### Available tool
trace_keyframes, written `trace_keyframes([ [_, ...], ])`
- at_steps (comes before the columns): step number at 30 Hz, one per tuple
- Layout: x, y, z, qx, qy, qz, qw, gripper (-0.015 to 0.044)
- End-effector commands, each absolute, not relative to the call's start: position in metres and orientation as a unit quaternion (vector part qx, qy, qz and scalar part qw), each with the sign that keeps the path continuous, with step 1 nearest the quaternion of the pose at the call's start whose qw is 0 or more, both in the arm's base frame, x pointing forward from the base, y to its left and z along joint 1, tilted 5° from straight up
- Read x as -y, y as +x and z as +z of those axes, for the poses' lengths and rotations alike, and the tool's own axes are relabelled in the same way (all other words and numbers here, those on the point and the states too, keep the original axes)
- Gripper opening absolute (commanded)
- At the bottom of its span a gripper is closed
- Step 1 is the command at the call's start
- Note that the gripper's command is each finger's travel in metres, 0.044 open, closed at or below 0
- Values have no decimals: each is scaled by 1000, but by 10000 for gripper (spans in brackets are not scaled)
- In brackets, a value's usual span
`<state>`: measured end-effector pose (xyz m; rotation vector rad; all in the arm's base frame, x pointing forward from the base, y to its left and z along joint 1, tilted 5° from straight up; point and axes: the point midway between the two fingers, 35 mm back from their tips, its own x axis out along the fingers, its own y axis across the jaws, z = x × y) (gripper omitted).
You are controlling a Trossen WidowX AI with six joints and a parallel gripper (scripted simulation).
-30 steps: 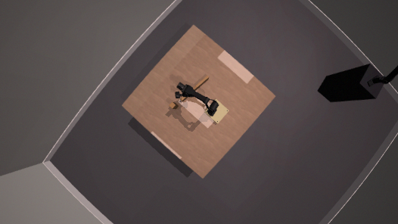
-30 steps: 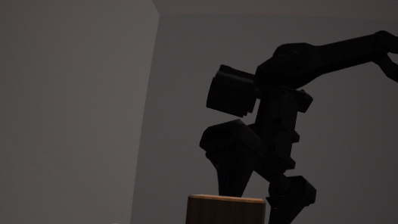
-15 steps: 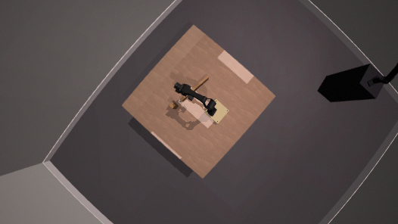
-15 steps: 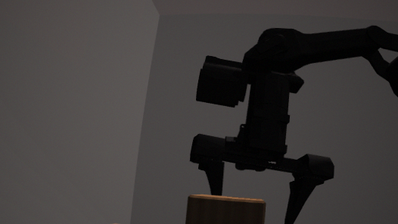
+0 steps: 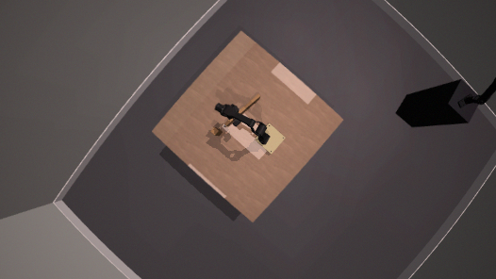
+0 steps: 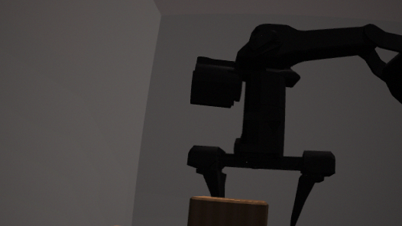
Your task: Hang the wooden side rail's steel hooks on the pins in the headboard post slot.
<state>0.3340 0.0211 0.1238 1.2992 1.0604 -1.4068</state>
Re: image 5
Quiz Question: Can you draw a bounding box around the brown wooden post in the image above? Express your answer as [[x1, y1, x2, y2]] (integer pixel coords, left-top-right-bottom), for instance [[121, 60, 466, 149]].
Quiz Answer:
[[210, 127, 223, 136]]

